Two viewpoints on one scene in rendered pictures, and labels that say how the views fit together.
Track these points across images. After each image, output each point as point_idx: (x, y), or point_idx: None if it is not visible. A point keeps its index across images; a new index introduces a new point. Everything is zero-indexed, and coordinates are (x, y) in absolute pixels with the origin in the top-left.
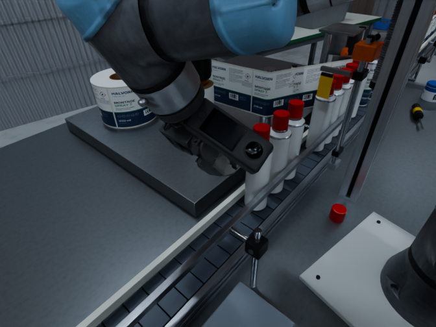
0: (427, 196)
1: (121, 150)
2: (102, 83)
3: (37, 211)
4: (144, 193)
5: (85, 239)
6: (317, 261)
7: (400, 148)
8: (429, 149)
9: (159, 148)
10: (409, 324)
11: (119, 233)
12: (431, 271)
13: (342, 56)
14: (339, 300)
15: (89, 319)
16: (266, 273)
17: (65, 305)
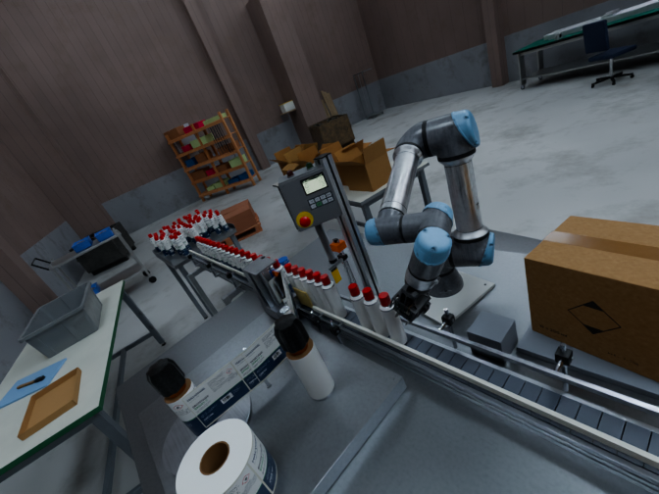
0: (380, 279)
1: (323, 469)
2: (230, 474)
3: None
4: (380, 438)
5: (442, 475)
6: (434, 319)
7: (337, 284)
8: (340, 274)
9: (327, 424)
10: (460, 291)
11: (430, 445)
12: (446, 269)
13: (277, 275)
14: (455, 311)
15: (517, 397)
16: (446, 341)
17: (508, 460)
